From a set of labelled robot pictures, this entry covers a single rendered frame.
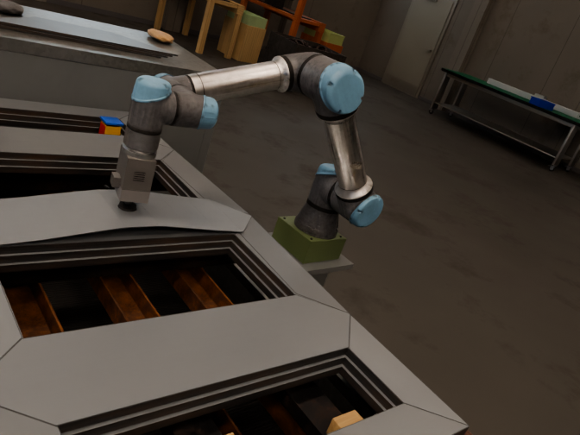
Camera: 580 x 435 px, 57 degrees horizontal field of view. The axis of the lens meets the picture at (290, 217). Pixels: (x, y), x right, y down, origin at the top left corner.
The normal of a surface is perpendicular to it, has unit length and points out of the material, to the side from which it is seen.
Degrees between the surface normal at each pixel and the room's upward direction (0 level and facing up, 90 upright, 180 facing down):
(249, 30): 90
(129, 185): 90
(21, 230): 5
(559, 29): 90
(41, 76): 90
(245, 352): 0
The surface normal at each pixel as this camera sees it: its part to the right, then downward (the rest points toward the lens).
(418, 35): -0.73, 0.04
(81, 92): 0.58, 0.49
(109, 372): 0.30, -0.87
